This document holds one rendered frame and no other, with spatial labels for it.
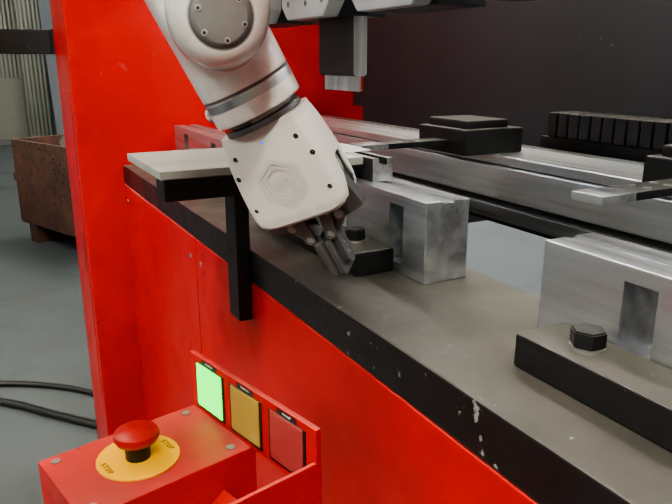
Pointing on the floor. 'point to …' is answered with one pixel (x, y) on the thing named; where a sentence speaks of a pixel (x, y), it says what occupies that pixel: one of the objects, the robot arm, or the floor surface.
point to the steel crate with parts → (44, 186)
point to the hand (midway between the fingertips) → (336, 252)
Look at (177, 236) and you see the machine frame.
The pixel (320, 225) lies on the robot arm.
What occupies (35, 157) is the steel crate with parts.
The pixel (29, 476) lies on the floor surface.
